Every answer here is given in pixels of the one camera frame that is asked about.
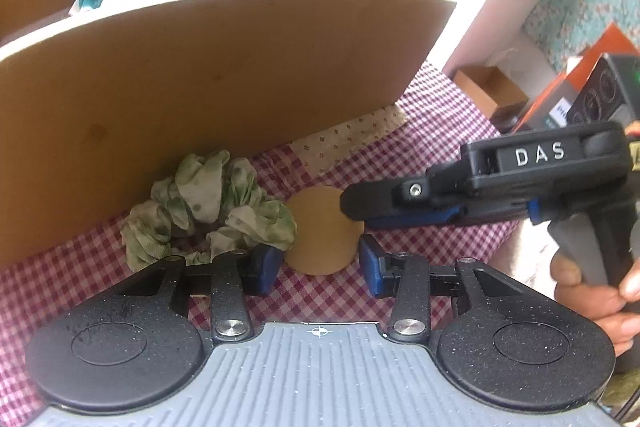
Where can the purple checkered tablecloth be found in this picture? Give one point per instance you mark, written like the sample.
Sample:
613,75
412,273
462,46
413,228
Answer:
450,127

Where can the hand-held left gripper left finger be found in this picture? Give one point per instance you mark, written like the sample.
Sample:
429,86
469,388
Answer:
265,264

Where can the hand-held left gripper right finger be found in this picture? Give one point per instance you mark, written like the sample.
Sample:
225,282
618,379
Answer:
371,264

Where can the beige patterned cloth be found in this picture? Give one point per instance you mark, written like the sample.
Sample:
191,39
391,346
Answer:
345,137

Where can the brown cardboard box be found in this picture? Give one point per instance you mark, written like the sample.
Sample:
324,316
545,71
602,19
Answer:
200,82

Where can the orange and black carton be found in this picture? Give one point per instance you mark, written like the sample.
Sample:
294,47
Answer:
612,38

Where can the green floral scrunchie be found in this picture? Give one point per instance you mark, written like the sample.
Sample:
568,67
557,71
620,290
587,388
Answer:
200,197

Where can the small open cardboard box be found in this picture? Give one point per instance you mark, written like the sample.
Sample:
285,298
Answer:
492,94

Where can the round wooden disc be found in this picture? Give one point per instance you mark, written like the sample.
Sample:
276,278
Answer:
320,237

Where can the person's right hand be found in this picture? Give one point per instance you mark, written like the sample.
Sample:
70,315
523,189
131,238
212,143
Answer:
610,312

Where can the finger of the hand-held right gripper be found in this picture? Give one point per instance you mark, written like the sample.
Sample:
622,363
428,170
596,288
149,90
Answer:
415,219
380,202

